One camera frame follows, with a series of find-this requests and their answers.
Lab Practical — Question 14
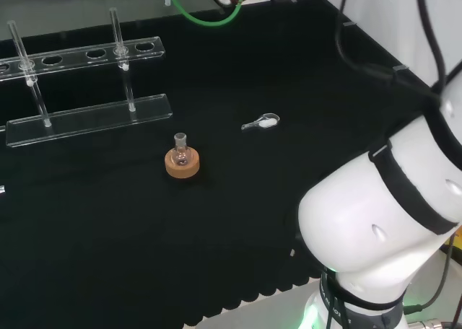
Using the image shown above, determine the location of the clear funnel stand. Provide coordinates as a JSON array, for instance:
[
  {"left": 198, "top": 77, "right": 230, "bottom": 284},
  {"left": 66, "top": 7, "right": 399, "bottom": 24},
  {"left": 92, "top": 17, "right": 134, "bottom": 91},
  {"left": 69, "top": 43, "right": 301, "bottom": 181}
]
[{"left": 0, "top": 6, "right": 174, "bottom": 149}]

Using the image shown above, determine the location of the small round-bottom glass flask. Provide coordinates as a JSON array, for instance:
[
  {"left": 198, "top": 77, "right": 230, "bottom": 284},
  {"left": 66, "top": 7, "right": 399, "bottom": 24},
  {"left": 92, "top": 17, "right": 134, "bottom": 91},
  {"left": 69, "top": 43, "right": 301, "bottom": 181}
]
[{"left": 171, "top": 133, "right": 191, "bottom": 167}]

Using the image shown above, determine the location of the black cloth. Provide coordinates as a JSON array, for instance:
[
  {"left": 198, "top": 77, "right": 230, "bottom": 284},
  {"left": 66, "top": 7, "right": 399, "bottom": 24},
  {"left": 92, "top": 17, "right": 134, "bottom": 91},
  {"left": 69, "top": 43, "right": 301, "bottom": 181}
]
[{"left": 0, "top": 0, "right": 440, "bottom": 329}]

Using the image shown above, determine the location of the green cable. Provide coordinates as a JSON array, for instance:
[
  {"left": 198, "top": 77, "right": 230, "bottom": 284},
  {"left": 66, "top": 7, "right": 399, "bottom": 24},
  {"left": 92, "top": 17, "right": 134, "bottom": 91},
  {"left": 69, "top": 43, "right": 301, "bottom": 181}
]
[{"left": 169, "top": 0, "right": 245, "bottom": 28}]

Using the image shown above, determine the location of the thick black cable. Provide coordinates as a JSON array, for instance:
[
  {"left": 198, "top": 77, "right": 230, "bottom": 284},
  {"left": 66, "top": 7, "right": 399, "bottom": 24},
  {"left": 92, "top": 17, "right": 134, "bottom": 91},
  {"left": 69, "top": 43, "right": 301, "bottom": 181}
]
[{"left": 334, "top": 0, "right": 447, "bottom": 97}]

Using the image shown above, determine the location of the cork ring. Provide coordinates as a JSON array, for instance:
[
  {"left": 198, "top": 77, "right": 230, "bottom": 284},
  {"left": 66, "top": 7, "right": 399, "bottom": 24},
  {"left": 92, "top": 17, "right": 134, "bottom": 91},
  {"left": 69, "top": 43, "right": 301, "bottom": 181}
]
[{"left": 165, "top": 147, "right": 201, "bottom": 180}]

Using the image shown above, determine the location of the thin black cable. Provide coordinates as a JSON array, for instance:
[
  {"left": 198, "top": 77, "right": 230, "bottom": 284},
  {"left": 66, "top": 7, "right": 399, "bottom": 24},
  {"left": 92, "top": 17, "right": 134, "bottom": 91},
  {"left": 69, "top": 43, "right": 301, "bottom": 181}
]
[{"left": 402, "top": 247, "right": 453, "bottom": 315}]

